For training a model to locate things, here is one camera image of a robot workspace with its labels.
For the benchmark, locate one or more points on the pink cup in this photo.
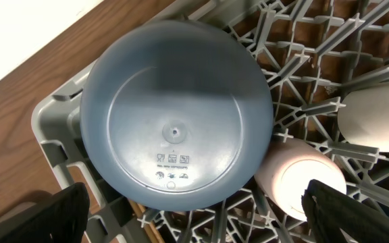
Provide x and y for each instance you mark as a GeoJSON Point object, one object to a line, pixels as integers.
{"type": "Point", "coordinates": [287, 169]}

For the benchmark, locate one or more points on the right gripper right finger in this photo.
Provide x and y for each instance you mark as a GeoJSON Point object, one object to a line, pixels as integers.
{"type": "Point", "coordinates": [331, 213]}

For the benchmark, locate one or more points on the wooden chopstick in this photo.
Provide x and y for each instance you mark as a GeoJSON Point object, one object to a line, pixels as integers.
{"type": "Point", "coordinates": [146, 217]}

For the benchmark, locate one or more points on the white cup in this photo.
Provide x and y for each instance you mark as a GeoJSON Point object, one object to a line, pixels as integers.
{"type": "Point", "coordinates": [365, 118]}

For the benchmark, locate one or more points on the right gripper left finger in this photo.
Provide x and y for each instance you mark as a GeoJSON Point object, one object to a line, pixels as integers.
{"type": "Point", "coordinates": [61, 218]}

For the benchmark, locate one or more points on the dark blue plate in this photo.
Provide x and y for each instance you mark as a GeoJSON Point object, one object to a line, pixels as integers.
{"type": "Point", "coordinates": [176, 115]}

